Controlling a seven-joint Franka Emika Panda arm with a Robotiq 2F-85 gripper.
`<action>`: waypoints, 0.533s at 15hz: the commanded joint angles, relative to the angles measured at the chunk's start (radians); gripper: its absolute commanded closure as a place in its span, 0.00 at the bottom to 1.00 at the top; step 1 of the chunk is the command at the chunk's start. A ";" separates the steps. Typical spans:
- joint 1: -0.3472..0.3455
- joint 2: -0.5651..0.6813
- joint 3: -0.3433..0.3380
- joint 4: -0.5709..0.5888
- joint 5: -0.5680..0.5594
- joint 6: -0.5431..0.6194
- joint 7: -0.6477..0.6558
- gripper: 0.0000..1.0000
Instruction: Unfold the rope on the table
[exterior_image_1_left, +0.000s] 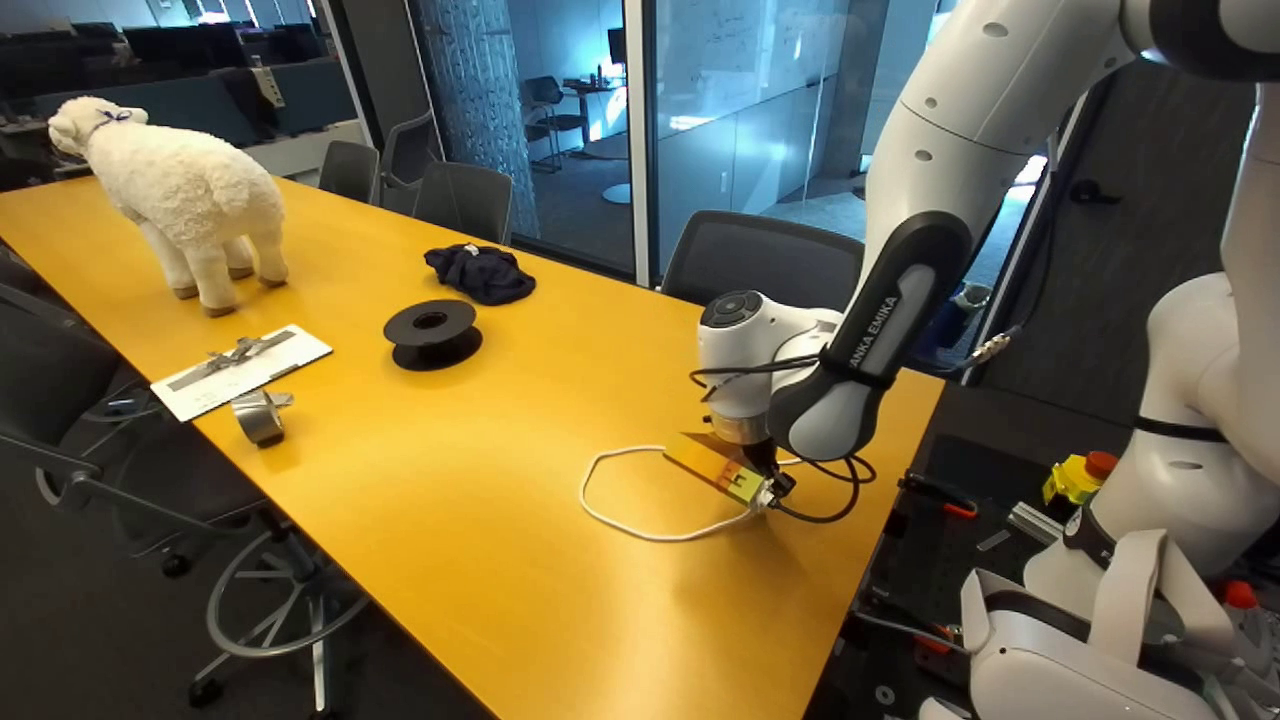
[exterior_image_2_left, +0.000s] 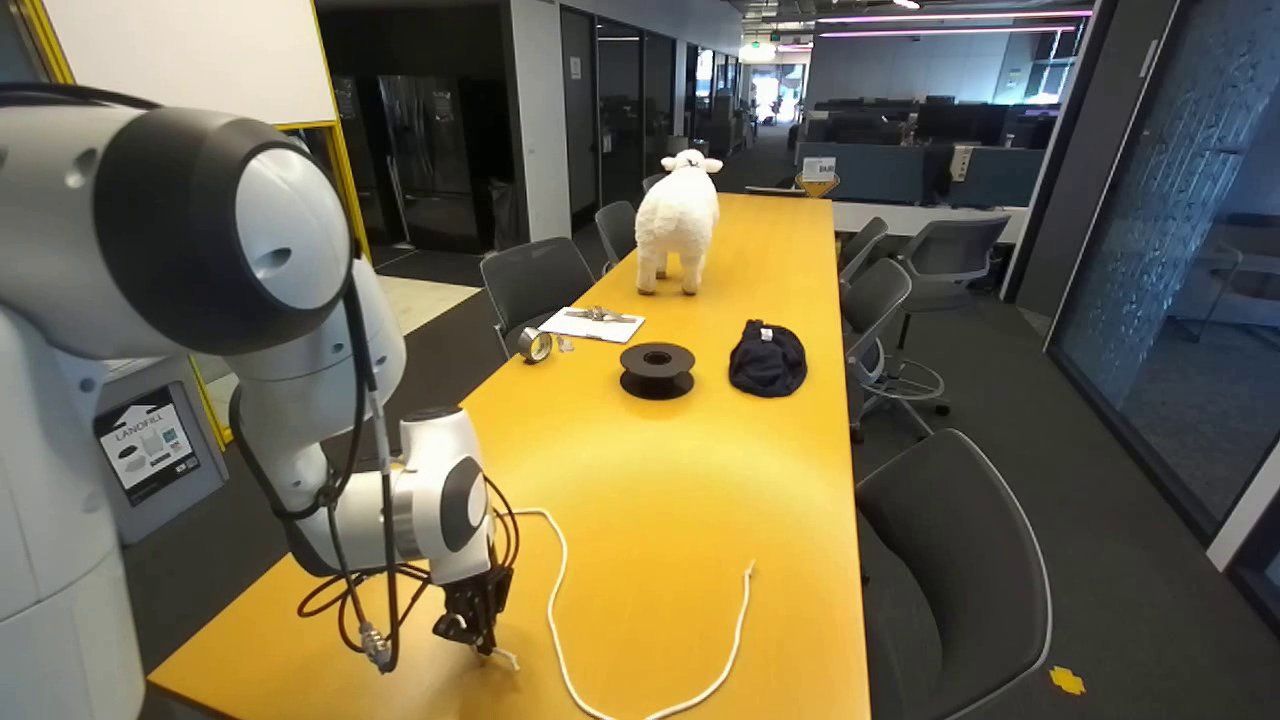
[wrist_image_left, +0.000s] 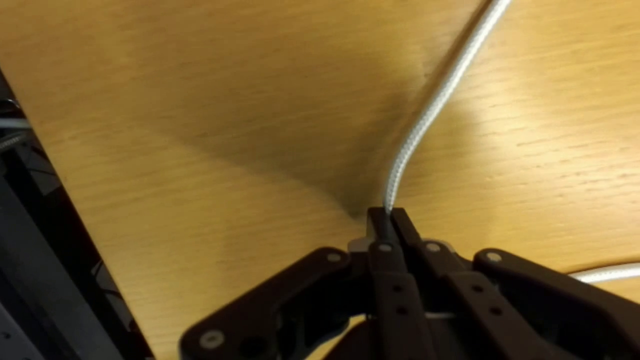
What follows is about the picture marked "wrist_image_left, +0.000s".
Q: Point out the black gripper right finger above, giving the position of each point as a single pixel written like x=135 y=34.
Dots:
x=520 y=307

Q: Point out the black equipment frame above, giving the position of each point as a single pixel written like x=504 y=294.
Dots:
x=41 y=266

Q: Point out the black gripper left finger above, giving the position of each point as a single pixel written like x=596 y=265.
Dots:
x=320 y=301

